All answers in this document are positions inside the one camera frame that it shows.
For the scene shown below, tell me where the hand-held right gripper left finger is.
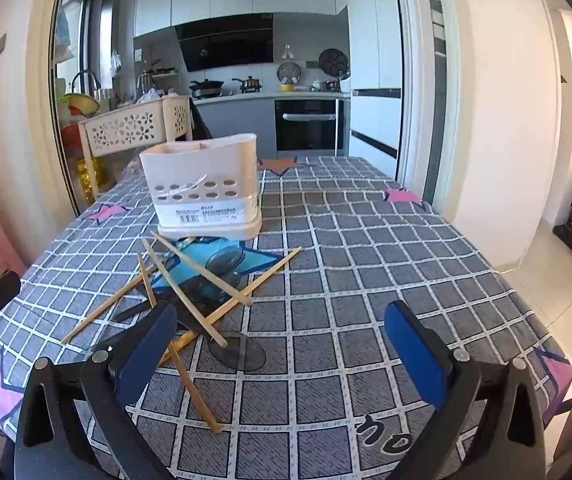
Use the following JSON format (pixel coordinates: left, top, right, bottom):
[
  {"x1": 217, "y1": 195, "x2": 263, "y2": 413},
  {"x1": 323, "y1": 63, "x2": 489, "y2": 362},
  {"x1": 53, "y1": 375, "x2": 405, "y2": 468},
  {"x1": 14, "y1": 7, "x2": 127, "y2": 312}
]
[{"x1": 14, "y1": 301, "x2": 179, "y2": 480}]

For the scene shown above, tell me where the green plastic basin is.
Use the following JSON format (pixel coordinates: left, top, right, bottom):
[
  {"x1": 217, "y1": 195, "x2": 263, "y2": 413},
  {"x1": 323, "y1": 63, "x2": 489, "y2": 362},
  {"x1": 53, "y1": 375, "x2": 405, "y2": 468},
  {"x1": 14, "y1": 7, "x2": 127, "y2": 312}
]
[{"x1": 61, "y1": 93, "x2": 101, "y2": 116}]

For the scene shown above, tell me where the silver round steamer rack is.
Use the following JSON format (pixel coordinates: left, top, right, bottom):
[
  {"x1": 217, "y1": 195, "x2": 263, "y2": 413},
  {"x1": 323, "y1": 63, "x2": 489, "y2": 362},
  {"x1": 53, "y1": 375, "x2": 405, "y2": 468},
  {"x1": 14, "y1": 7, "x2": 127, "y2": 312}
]
[{"x1": 276, "y1": 61, "x2": 302, "y2": 85}]

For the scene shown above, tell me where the grey checked star tablecloth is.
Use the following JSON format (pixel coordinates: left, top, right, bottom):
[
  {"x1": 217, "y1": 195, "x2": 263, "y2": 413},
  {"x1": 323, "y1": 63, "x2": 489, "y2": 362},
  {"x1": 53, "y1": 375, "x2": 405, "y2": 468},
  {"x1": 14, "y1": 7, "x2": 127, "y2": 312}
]
[{"x1": 0, "y1": 155, "x2": 572, "y2": 480}]

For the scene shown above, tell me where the curved kitchen faucet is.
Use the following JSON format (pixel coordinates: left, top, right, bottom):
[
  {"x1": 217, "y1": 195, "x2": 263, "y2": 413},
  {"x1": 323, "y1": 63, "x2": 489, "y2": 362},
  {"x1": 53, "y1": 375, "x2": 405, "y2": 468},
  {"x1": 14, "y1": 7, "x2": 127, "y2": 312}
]
[{"x1": 69, "y1": 71, "x2": 101, "y2": 98}]

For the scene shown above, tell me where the dark translucent plastic spoon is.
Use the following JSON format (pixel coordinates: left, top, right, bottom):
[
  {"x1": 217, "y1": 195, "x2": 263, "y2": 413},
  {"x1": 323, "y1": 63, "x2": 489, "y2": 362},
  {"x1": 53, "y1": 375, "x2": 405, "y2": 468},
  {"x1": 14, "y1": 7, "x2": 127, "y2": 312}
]
[
  {"x1": 208, "y1": 331, "x2": 268, "y2": 373},
  {"x1": 205, "y1": 246, "x2": 248, "y2": 277},
  {"x1": 113, "y1": 270, "x2": 243, "y2": 323}
]

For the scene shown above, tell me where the cream flower cutout chair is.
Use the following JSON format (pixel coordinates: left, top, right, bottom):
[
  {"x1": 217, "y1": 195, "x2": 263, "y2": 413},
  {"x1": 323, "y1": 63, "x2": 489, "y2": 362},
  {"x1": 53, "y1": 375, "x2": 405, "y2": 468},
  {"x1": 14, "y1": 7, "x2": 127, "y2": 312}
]
[{"x1": 78, "y1": 94, "x2": 191, "y2": 201}]

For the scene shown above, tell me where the black built-in oven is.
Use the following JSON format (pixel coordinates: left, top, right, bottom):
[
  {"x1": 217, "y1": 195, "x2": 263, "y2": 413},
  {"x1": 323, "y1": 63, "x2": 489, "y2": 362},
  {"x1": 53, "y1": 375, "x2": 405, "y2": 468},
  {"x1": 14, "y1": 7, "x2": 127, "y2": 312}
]
[{"x1": 274, "y1": 99, "x2": 339, "y2": 153}]

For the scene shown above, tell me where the white plastic utensil holder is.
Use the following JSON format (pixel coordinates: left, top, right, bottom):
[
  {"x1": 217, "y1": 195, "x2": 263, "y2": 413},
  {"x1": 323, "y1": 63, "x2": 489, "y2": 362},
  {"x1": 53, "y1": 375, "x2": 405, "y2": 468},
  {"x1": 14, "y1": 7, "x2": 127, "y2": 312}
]
[{"x1": 139, "y1": 133, "x2": 263, "y2": 239}]

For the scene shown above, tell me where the black range hood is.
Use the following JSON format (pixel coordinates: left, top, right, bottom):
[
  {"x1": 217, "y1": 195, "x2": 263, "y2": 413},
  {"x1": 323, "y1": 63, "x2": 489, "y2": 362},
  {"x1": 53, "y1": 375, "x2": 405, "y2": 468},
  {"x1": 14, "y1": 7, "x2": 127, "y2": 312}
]
[{"x1": 175, "y1": 12, "x2": 274, "y2": 73}]

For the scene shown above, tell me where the black wok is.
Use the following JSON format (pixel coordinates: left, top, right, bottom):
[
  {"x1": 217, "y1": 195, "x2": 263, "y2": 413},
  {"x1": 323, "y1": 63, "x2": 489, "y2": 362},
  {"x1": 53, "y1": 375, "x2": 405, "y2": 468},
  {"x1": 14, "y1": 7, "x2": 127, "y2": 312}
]
[{"x1": 188, "y1": 79, "x2": 226, "y2": 98}]

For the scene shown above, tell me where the black round splatter screen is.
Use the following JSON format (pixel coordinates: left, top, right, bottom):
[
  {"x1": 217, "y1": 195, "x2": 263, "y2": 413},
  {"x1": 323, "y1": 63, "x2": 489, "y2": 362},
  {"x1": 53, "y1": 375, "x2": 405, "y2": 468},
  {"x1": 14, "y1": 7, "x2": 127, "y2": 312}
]
[{"x1": 318, "y1": 48, "x2": 351, "y2": 77}]

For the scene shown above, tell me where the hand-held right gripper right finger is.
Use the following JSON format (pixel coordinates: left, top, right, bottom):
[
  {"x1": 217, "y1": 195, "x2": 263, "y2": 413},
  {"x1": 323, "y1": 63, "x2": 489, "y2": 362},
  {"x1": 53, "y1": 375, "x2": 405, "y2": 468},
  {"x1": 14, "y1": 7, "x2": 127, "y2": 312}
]
[{"x1": 383, "y1": 300, "x2": 547, "y2": 480}]

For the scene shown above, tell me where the grey kitchen counter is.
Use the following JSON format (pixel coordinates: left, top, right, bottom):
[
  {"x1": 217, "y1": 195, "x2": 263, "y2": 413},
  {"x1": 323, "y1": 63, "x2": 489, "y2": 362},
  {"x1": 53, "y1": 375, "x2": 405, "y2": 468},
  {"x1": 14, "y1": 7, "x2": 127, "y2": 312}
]
[{"x1": 193, "y1": 91, "x2": 352, "y2": 158}]

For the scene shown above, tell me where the gold foil bundle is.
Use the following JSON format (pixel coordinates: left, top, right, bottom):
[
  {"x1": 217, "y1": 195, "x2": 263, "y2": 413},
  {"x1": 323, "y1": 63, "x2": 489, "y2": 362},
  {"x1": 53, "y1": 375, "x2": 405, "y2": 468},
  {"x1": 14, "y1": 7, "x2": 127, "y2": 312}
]
[{"x1": 77, "y1": 157, "x2": 99, "y2": 196}]

